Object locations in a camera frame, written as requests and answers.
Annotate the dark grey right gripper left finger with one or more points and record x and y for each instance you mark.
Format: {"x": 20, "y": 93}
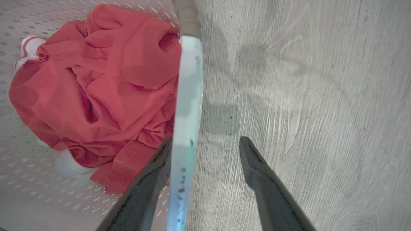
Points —
{"x": 141, "y": 199}

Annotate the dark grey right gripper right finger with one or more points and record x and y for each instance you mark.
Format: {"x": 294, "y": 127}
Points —
{"x": 273, "y": 199}

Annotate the white perforated laundry basket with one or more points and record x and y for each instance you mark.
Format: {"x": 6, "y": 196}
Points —
{"x": 186, "y": 112}

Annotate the red garment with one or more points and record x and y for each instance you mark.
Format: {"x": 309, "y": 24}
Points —
{"x": 102, "y": 96}

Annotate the white sock with red stripe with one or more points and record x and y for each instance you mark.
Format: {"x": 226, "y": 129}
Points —
{"x": 29, "y": 49}

